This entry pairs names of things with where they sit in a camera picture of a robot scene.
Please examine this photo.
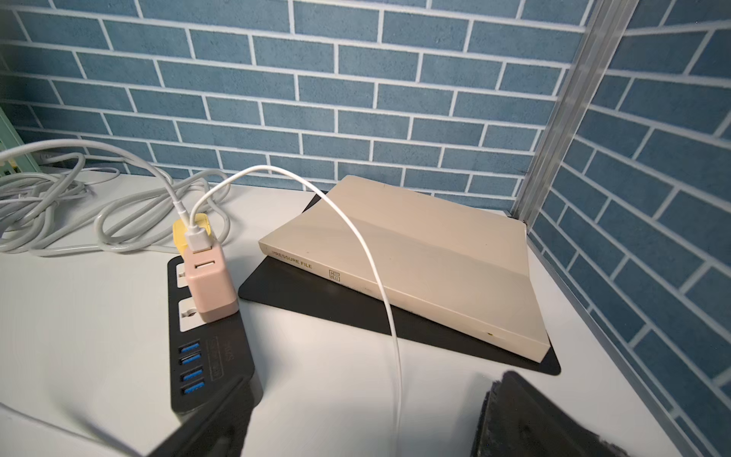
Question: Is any black power strip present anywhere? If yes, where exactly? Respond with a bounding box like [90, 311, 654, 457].
[167, 256, 263, 419]

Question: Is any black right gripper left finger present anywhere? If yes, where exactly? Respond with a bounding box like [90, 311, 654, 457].
[150, 378, 255, 456]

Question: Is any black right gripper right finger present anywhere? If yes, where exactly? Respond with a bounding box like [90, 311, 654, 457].
[470, 371, 622, 456]

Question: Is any pink USB charger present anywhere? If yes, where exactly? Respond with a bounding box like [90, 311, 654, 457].
[183, 242, 239, 324]

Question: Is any white charging cable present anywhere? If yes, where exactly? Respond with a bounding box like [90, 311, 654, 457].
[185, 164, 405, 457]

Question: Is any yellow USB charger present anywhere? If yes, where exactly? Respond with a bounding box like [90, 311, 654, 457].
[172, 213, 212, 255]

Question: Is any grey coiled power cord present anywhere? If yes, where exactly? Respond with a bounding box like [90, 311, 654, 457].
[0, 151, 232, 255]

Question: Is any beige file box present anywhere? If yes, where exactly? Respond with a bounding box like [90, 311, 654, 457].
[259, 175, 550, 362]

